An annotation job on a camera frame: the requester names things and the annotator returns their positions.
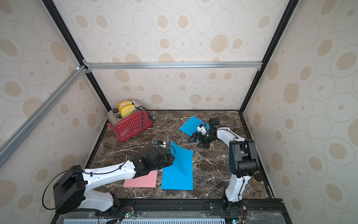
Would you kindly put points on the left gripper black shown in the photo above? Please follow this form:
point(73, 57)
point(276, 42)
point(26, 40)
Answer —
point(168, 156)

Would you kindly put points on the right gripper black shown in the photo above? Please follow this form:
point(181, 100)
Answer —
point(201, 137)

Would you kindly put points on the blue paper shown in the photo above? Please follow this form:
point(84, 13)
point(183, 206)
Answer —
point(179, 176)
point(190, 126)

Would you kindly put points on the pink paper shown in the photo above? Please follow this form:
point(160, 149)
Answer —
point(147, 181)

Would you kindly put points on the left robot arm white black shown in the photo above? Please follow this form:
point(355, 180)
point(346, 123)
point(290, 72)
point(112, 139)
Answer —
point(75, 188)

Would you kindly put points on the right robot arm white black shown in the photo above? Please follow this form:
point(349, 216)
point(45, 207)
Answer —
point(243, 160)

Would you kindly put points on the red toaster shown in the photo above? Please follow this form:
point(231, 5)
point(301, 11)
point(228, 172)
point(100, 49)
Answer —
point(131, 125)

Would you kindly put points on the yellow toast slice front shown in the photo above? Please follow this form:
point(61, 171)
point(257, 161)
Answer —
point(127, 110)

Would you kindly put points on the yellow toast slice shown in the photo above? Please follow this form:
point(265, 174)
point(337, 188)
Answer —
point(123, 104)
point(127, 110)

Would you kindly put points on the yellow toast slice back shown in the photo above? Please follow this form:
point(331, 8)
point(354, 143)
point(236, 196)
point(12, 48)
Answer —
point(123, 104)

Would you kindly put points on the brown jar front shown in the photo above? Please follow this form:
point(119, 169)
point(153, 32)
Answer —
point(258, 177)

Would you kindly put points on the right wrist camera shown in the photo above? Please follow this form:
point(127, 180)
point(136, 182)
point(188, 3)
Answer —
point(207, 124)

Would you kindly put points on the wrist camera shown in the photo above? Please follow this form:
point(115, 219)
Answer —
point(161, 143)
point(207, 124)

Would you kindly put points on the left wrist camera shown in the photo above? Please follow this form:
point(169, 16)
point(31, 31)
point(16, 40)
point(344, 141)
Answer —
point(161, 143)

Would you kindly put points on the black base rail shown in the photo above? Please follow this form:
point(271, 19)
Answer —
point(183, 211)

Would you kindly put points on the horizontal aluminium rail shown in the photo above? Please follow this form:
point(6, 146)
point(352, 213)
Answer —
point(173, 65)

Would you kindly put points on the left aluminium rail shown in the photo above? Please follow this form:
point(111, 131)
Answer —
point(18, 137)

